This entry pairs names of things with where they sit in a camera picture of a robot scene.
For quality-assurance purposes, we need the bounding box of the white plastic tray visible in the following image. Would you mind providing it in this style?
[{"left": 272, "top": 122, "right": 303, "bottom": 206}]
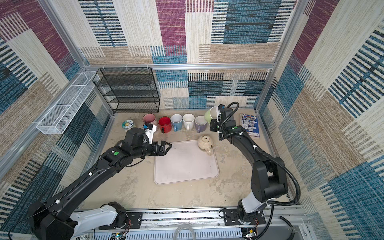
[{"left": 154, "top": 140, "right": 220, "bottom": 185}]

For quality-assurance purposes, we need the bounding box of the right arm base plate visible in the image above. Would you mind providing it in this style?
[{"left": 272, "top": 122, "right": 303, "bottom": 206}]
[{"left": 219, "top": 207, "right": 266, "bottom": 226}]

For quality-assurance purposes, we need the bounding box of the black wire shelf rack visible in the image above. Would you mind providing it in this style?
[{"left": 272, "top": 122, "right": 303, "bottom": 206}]
[{"left": 93, "top": 67, "right": 161, "bottom": 114}]

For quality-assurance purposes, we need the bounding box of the purple mug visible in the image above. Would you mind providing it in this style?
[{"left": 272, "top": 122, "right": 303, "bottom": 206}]
[{"left": 195, "top": 116, "right": 208, "bottom": 133}]

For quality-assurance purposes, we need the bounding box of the blue mug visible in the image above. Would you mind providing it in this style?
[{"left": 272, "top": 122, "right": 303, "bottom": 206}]
[{"left": 170, "top": 114, "right": 183, "bottom": 132}]

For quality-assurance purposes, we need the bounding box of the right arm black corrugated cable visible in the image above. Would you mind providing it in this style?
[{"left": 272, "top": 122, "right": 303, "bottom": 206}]
[{"left": 218, "top": 101, "right": 301, "bottom": 240}]

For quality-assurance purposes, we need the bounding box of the pink ghost pattern mug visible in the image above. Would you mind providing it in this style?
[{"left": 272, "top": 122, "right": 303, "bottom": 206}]
[{"left": 143, "top": 113, "right": 158, "bottom": 132}]

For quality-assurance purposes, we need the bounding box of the white mesh wall basket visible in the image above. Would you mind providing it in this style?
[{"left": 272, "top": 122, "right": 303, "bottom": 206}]
[{"left": 37, "top": 72, "right": 96, "bottom": 135}]

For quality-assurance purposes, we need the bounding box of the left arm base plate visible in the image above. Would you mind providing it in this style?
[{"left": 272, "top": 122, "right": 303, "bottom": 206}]
[{"left": 123, "top": 212, "right": 143, "bottom": 230}]

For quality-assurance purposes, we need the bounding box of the light green mug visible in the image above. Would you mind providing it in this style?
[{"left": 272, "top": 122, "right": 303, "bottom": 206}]
[{"left": 204, "top": 107, "right": 219, "bottom": 123}]

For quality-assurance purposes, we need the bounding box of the white mug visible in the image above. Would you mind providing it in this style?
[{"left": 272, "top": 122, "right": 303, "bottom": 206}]
[{"left": 183, "top": 114, "right": 195, "bottom": 131}]

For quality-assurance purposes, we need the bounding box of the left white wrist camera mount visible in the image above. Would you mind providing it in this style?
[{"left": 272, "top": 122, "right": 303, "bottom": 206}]
[{"left": 143, "top": 123, "right": 157, "bottom": 144}]

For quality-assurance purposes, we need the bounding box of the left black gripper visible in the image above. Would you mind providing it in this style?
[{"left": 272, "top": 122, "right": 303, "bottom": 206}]
[{"left": 132, "top": 140, "right": 172, "bottom": 161}]

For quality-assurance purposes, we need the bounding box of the red mug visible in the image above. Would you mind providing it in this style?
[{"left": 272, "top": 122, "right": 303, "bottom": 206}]
[{"left": 158, "top": 117, "right": 173, "bottom": 134}]

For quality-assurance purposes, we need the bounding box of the yellow green labelled can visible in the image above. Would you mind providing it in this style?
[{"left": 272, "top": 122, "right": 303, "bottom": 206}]
[{"left": 122, "top": 120, "right": 135, "bottom": 132}]

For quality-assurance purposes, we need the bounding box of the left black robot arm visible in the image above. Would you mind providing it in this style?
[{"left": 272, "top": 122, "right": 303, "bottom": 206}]
[{"left": 28, "top": 128, "right": 172, "bottom": 240}]

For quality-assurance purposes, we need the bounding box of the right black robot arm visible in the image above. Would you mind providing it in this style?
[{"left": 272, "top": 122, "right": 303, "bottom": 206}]
[{"left": 210, "top": 102, "right": 291, "bottom": 224}]

